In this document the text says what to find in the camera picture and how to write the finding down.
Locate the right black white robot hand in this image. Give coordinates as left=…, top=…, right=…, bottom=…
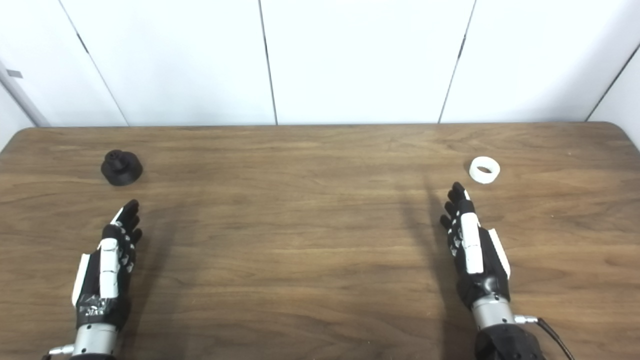
left=440, top=182, right=511, bottom=310

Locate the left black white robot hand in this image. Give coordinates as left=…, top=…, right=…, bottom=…
left=71, top=199, right=144, bottom=331

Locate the white ring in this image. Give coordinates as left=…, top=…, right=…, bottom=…
left=469, top=156, right=501, bottom=185

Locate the round black part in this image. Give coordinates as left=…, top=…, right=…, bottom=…
left=100, top=149, right=144, bottom=187

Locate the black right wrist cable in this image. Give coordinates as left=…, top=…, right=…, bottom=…
left=535, top=317, right=576, bottom=360

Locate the gray wall corner post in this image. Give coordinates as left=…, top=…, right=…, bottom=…
left=0, top=60, right=51, bottom=127

